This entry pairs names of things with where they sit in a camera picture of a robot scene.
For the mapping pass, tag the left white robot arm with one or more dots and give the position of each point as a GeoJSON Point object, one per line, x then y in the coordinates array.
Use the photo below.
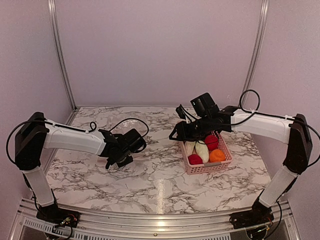
{"type": "Point", "coordinates": [38, 134]}

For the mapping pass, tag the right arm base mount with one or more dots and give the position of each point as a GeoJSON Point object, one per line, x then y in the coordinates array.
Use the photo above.
{"type": "Point", "coordinates": [258, 214]}

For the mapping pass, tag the front aluminium rail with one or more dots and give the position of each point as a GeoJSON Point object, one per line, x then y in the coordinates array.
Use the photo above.
{"type": "Point", "coordinates": [107, 225]}

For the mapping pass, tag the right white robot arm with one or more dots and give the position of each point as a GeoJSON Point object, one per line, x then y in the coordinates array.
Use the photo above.
{"type": "Point", "coordinates": [292, 131]}

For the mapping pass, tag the dark red fuzzy fruit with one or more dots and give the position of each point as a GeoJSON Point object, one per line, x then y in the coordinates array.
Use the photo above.
{"type": "Point", "coordinates": [195, 159]}

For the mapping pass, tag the clear zip top bag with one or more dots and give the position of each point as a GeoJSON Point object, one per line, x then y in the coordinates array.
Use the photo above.
{"type": "Point", "coordinates": [132, 120]}

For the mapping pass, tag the red apple toy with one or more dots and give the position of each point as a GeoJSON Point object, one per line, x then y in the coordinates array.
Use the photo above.
{"type": "Point", "coordinates": [211, 142]}

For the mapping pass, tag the pink perforated plastic basket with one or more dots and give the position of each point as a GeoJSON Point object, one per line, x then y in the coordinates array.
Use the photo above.
{"type": "Point", "coordinates": [208, 167]}

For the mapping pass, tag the right aluminium frame post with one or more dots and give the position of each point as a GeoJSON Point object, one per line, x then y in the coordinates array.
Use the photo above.
{"type": "Point", "coordinates": [259, 38]}

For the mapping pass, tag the aluminium frame post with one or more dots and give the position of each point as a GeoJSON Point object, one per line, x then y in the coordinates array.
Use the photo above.
{"type": "Point", "coordinates": [259, 38]}
{"type": "Point", "coordinates": [59, 51]}

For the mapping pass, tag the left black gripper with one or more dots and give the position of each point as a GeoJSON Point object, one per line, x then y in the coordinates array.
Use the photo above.
{"type": "Point", "coordinates": [120, 165]}

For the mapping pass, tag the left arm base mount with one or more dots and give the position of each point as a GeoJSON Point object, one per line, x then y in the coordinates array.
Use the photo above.
{"type": "Point", "coordinates": [56, 215]}

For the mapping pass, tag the left aluminium frame post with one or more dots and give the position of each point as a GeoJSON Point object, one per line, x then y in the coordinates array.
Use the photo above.
{"type": "Point", "coordinates": [59, 51]}

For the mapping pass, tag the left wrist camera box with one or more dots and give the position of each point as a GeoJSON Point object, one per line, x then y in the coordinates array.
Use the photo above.
{"type": "Point", "coordinates": [132, 141]}

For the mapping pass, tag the white radish upper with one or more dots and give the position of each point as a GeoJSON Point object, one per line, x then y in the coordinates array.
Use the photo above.
{"type": "Point", "coordinates": [189, 147]}

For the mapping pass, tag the orange tangerine toy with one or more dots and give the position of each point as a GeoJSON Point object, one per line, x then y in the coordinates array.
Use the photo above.
{"type": "Point", "coordinates": [217, 155]}

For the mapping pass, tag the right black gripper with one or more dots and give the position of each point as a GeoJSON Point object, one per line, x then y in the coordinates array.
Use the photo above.
{"type": "Point", "coordinates": [183, 133]}

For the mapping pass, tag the white radish with leaves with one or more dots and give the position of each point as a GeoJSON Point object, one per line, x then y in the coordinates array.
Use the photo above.
{"type": "Point", "coordinates": [202, 150]}

